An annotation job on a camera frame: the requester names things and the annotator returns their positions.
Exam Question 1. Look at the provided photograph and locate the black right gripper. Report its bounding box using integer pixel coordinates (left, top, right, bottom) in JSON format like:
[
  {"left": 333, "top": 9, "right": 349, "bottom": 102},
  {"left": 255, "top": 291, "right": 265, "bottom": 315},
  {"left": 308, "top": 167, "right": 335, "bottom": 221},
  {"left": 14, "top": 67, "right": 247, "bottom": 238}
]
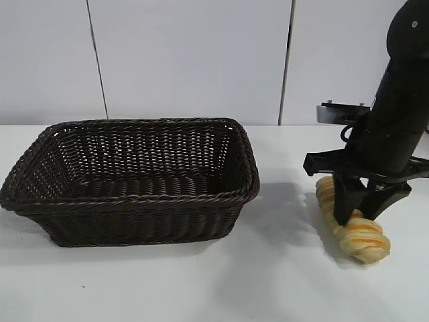
[{"left": 303, "top": 112, "right": 429, "bottom": 227}]

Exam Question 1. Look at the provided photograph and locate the long striped bread loaf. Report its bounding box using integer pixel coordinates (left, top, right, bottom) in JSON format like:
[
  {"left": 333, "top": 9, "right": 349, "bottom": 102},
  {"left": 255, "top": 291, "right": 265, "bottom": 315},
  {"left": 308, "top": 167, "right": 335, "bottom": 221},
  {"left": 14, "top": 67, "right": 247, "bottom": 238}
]
[{"left": 314, "top": 176, "right": 392, "bottom": 266}]

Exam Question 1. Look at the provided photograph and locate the dark brown woven basket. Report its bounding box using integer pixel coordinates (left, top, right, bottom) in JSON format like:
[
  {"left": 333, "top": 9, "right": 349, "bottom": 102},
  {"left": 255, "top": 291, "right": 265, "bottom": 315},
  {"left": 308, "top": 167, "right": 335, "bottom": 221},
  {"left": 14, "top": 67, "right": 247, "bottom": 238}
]
[{"left": 0, "top": 117, "right": 261, "bottom": 248}]

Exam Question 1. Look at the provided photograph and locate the black camera cable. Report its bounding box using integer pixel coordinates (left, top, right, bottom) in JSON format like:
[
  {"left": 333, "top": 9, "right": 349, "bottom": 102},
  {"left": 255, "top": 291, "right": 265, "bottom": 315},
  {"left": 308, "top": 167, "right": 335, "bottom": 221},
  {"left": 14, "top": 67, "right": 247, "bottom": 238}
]
[{"left": 330, "top": 123, "right": 353, "bottom": 142}]

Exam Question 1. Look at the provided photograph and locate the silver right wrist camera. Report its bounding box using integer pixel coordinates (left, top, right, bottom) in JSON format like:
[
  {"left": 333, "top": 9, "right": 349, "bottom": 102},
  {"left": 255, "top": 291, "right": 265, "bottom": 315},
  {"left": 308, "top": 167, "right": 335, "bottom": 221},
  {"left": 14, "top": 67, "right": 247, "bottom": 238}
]
[{"left": 316, "top": 100, "right": 372, "bottom": 125}]

